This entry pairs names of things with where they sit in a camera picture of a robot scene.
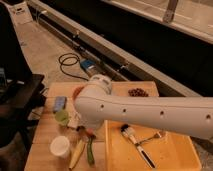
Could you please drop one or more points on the white cup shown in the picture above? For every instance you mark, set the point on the white cup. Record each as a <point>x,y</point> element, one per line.
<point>60,147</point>

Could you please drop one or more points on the yellow banana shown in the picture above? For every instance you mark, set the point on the yellow banana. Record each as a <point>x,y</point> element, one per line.
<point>77,153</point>

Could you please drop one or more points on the red bowl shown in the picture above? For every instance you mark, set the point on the red bowl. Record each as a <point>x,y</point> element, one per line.
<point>76,92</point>

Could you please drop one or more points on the blue power box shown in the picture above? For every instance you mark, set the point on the blue power box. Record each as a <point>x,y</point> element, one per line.
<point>89,67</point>

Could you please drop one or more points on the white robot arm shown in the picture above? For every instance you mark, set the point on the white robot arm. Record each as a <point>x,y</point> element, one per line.
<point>191,116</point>

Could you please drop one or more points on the metal fork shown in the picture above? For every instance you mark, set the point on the metal fork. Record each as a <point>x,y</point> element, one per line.
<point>157,135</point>

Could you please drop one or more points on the dark grapes bunch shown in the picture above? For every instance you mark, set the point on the dark grapes bunch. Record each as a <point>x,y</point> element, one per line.
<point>138,92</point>

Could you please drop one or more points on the white paper sign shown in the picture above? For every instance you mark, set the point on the white paper sign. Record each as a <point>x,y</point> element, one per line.
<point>20,13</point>

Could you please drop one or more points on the green cup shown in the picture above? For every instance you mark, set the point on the green cup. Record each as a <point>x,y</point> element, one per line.
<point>62,117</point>

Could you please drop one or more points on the black white brush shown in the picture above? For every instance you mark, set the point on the black white brush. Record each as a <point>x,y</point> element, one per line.
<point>128,132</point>

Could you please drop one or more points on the blue sponge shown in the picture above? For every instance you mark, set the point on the blue sponge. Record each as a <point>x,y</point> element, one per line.
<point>59,104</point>

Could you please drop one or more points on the yellow plastic bin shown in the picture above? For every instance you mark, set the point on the yellow plastic bin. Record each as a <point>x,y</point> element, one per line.
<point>172,152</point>

